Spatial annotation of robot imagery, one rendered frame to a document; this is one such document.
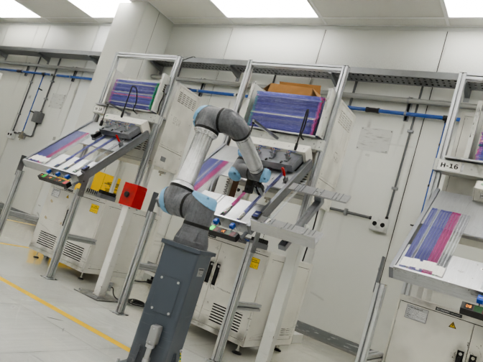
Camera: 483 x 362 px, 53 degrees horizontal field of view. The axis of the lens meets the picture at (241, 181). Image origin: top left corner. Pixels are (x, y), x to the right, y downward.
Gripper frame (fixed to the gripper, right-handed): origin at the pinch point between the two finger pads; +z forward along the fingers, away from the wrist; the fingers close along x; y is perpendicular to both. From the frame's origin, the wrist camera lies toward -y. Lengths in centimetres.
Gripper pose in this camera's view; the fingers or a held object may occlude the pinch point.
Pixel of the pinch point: (260, 195)
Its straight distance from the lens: 277.8
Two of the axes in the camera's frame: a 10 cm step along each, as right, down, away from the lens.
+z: 3.0, 6.7, 6.8
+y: 5.0, -7.2, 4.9
